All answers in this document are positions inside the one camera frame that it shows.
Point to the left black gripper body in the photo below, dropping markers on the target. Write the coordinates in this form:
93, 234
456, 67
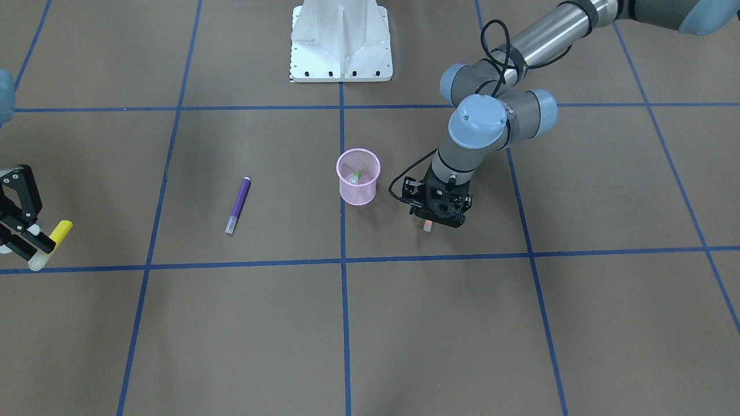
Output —
414, 193

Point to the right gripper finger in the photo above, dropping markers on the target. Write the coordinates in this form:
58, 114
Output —
27, 243
21, 203

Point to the green marker pen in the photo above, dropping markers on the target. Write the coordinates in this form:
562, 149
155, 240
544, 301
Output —
355, 178

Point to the purple marker pen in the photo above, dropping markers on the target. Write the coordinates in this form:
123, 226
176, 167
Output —
237, 207

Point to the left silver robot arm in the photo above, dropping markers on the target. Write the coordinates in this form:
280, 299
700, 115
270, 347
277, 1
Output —
491, 115

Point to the pink mesh pen holder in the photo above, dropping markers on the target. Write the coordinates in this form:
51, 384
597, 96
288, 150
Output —
348, 163

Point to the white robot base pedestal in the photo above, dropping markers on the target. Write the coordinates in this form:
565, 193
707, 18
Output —
340, 42

